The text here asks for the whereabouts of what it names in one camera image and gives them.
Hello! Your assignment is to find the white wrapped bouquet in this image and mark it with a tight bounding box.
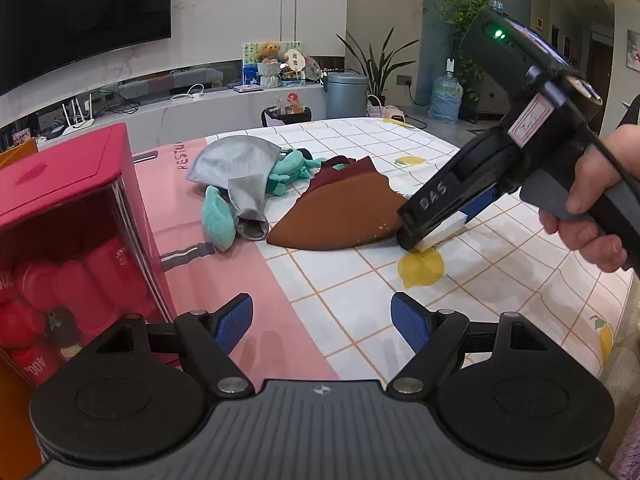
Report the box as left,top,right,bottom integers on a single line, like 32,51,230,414
257,61,284,90

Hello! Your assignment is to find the green picture card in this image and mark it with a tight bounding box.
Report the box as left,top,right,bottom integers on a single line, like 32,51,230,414
242,40,304,87

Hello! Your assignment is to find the teal sock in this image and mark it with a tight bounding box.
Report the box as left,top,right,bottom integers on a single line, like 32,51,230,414
264,147,326,199
201,185,236,252

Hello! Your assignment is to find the red gift box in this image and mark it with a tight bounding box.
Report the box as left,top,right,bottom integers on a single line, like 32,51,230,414
0,122,177,387

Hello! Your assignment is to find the grey cloth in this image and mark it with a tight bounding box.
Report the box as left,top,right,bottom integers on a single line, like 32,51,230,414
186,135,284,241

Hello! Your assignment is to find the blue water bottle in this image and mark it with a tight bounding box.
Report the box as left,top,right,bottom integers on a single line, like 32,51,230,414
429,76,464,125

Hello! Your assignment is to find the potted long-leaf plant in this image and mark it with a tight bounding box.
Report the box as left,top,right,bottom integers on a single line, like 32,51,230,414
336,27,422,107

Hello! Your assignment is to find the person's right hand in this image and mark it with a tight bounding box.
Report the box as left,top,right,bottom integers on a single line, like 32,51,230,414
539,124,640,274

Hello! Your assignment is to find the black television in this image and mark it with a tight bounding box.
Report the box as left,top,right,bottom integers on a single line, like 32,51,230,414
0,0,174,97

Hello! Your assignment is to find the brown cloth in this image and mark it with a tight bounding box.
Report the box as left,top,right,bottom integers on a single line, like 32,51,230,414
266,156,410,251

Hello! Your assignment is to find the grey trash can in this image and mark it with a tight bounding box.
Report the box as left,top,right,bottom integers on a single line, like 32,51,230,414
325,72,370,120

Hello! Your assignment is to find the white router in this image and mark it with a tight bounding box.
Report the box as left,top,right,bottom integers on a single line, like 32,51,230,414
60,94,97,134

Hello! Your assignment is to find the leafy green plant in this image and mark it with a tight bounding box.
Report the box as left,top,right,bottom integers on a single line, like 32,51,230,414
440,0,492,107

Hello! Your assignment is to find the pink waste bin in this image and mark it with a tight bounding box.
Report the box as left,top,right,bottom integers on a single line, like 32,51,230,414
261,104,314,128

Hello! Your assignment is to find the marble television console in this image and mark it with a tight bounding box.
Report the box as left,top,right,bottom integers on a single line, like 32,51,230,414
0,79,332,162

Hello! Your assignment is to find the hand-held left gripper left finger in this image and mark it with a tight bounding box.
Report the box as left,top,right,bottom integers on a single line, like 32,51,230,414
82,292,254,395

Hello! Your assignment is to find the lemon printed tablecloth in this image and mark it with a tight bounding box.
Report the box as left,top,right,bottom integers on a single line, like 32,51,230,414
200,117,628,382

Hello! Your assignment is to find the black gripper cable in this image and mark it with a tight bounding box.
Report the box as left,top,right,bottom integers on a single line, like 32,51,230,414
529,66,640,187

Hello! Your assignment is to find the red toy figure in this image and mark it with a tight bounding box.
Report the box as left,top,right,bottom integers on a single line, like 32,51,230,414
0,237,157,387

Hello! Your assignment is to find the pink printed cloth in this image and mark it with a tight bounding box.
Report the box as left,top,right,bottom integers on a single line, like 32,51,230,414
131,144,342,382

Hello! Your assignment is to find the maroon cloth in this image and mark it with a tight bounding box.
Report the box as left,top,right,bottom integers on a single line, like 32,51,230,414
307,156,374,194

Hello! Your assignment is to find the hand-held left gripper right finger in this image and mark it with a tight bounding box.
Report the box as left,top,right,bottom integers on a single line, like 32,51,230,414
387,292,561,395

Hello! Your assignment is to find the orange cardboard box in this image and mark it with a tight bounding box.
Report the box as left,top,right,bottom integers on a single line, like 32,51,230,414
0,137,51,480

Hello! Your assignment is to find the round paper fan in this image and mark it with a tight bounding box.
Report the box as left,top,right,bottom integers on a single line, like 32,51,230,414
282,47,307,74

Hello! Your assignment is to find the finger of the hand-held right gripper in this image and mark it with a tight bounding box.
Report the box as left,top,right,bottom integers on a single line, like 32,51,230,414
460,187,499,224
396,159,507,251

